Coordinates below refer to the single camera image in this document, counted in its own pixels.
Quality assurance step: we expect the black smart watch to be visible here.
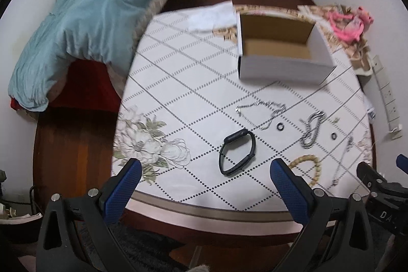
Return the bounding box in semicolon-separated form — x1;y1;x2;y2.
219;128;257;177

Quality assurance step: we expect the pink panther plush toy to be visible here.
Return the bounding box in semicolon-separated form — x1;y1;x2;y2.
326;6;374;44

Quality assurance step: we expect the silver pendant necklace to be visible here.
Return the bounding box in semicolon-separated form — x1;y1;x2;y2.
330;135;355;187

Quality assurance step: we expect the thick silver chain bracelet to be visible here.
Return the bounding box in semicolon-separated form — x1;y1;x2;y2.
299;110;327;150

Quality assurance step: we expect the white power strip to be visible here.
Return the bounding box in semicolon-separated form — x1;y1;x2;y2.
372;55;403;140

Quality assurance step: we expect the teal blue duvet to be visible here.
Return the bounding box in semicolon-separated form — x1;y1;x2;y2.
7;0;197;113

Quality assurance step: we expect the thin silver chain necklace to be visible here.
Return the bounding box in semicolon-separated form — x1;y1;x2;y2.
235;100;288;131

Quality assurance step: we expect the white cardboard box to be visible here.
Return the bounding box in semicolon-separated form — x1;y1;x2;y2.
236;14;336;85

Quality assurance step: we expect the wooden bead bracelet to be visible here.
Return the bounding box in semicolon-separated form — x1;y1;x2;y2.
288;154;323;188

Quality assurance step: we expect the white crumpled paper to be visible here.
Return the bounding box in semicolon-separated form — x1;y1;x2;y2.
187;1;237;32

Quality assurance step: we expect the bed with patterned mattress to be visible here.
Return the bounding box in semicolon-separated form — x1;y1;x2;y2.
9;0;200;113

